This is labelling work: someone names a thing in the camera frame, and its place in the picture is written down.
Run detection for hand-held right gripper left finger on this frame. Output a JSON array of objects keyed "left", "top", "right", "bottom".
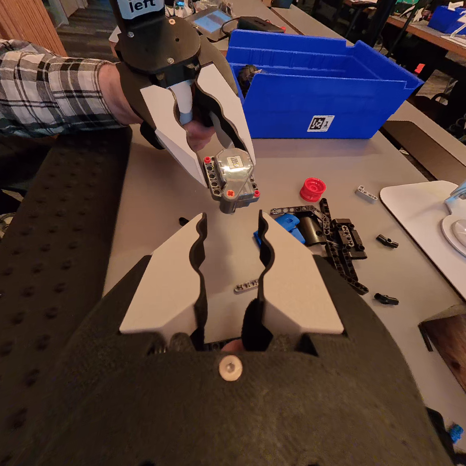
[{"left": 119, "top": 212, "right": 209, "bottom": 344}]

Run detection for grey desk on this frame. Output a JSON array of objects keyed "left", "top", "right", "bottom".
[{"left": 102, "top": 0, "right": 466, "bottom": 437}]

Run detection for black cable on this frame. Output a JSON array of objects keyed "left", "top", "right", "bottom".
[{"left": 209, "top": 17, "right": 241, "bottom": 43}]

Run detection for printed toy set box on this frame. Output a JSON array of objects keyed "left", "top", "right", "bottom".
[{"left": 418, "top": 304, "right": 466, "bottom": 393}]

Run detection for tablet device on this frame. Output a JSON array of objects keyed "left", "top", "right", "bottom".
[{"left": 192, "top": 9, "right": 232, "bottom": 33}]

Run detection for black beam frame assembly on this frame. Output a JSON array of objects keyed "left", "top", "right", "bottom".
[{"left": 270, "top": 198, "right": 370, "bottom": 296}]

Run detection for blue plastic bin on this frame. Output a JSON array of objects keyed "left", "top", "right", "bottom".
[{"left": 225, "top": 29, "right": 425, "bottom": 141}]

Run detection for black curved toy shell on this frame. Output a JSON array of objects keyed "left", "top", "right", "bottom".
[{"left": 299, "top": 215, "right": 327, "bottom": 247}]

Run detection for person's left hand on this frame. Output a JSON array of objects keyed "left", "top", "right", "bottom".
[{"left": 184, "top": 121, "right": 217, "bottom": 152}]

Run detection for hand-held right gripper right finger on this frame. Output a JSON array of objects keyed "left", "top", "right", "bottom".
[{"left": 241, "top": 210, "right": 345, "bottom": 352}]

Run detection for person's left forearm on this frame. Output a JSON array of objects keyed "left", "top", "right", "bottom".
[{"left": 0, "top": 38, "right": 142, "bottom": 138}]

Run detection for red wheel hub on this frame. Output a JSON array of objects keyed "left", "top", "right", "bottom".
[{"left": 299, "top": 177, "right": 327, "bottom": 203}]

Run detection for grey toy motor block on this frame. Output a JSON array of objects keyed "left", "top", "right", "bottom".
[{"left": 202, "top": 147, "right": 263, "bottom": 215}]

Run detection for black power adapter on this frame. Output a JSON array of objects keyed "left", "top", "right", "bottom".
[{"left": 236, "top": 16, "right": 285, "bottom": 34}]

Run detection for small blue bin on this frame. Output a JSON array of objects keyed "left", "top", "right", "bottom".
[{"left": 427, "top": 5, "right": 466, "bottom": 36}]

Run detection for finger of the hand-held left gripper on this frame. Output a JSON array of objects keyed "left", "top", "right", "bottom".
[
  {"left": 195, "top": 64, "right": 257, "bottom": 167},
  {"left": 139, "top": 85, "right": 210, "bottom": 189}
]

